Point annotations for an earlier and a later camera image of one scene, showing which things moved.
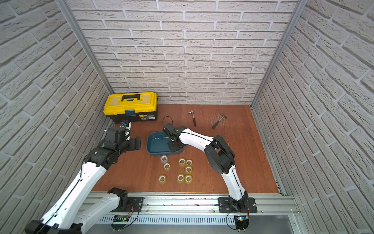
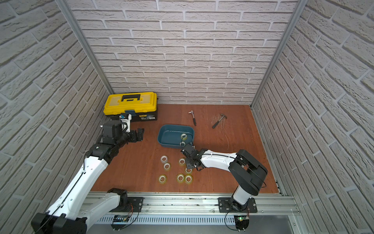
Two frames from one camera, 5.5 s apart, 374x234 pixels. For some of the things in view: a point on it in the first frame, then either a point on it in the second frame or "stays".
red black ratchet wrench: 194,118 stays
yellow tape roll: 180,178 stays
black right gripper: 172,148 -> 187,164
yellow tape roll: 182,162 stays
